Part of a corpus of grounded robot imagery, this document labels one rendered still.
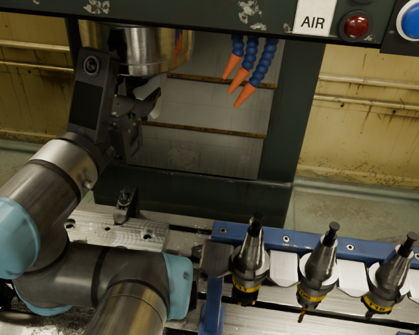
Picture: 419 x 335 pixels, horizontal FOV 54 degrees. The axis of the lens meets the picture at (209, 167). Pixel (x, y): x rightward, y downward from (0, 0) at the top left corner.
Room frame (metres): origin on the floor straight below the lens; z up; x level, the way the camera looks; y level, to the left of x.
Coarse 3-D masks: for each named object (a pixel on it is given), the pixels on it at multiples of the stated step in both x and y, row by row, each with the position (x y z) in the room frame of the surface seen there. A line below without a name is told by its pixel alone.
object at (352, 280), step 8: (344, 264) 0.43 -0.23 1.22; (352, 264) 0.43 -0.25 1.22; (360, 264) 0.43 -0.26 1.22; (344, 272) 0.41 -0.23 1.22; (352, 272) 0.41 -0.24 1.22; (360, 272) 0.41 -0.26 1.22; (344, 280) 0.39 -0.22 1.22; (352, 280) 0.39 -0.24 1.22; (360, 280) 0.40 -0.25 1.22; (344, 288) 0.38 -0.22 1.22; (352, 288) 0.38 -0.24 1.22; (360, 288) 0.38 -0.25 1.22; (368, 288) 0.38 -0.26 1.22; (352, 296) 0.37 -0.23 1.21; (360, 296) 0.37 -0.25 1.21
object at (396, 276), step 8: (392, 256) 0.40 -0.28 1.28; (400, 256) 0.39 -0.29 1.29; (408, 256) 0.39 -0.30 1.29; (384, 264) 0.40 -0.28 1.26; (392, 264) 0.39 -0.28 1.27; (400, 264) 0.38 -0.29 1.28; (408, 264) 0.38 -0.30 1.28; (376, 272) 0.40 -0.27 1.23; (384, 272) 0.39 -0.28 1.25; (392, 272) 0.38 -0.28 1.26; (400, 272) 0.38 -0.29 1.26; (384, 280) 0.38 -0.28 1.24; (392, 280) 0.38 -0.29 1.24; (400, 280) 0.38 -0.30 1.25; (392, 288) 0.38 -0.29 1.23; (400, 288) 0.38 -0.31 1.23
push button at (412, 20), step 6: (414, 6) 0.33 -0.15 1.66; (408, 12) 0.33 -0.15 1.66; (414, 12) 0.33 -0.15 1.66; (402, 18) 0.33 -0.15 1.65; (408, 18) 0.33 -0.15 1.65; (414, 18) 0.33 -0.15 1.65; (402, 24) 0.33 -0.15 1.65; (408, 24) 0.33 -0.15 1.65; (414, 24) 0.33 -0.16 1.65; (402, 30) 0.33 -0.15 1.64; (408, 30) 0.33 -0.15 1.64; (414, 30) 0.33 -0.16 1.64; (408, 36) 0.33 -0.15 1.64; (414, 36) 0.33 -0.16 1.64
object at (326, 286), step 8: (304, 256) 0.43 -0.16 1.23; (304, 264) 0.41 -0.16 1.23; (336, 264) 0.42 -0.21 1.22; (304, 272) 0.40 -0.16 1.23; (336, 272) 0.40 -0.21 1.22; (304, 280) 0.39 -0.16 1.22; (312, 280) 0.39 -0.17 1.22; (320, 280) 0.39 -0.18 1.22; (328, 280) 0.39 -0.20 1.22; (336, 280) 0.39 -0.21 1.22; (320, 288) 0.38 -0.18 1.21; (328, 288) 0.38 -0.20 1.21
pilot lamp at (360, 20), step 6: (354, 18) 0.34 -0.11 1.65; (360, 18) 0.34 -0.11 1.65; (348, 24) 0.34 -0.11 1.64; (354, 24) 0.34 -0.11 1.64; (360, 24) 0.33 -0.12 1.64; (366, 24) 0.34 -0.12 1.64; (348, 30) 0.34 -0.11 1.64; (354, 30) 0.33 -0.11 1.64; (360, 30) 0.33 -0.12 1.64; (366, 30) 0.34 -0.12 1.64; (348, 36) 0.34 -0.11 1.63; (354, 36) 0.34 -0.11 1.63; (360, 36) 0.34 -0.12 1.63
